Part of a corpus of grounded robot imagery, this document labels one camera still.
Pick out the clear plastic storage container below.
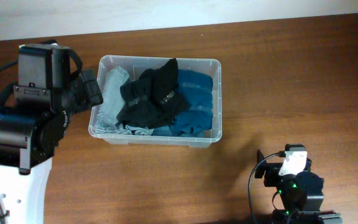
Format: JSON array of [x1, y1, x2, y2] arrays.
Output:
[[88, 55, 223, 147]]

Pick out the black garment bundle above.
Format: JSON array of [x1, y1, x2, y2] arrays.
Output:
[[139, 58, 178, 105], [117, 78, 160, 129]]

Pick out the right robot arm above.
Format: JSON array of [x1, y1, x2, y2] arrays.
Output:
[[249, 144, 343, 224]]

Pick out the light blue jeans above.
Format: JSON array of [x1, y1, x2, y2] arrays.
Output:
[[94, 67, 154, 136]]

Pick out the dark blue jeans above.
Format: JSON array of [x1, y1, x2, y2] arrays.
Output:
[[152, 126, 204, 138]]

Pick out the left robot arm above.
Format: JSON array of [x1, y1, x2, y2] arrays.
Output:
[[0, 44, 103, 223]]

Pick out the black garment bundle taped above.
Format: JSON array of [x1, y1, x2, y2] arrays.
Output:
[[151, 91, 189, 128]]

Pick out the blue taped garment bundle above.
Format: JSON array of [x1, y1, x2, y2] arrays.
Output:
[[170, 70, 213, 138]]

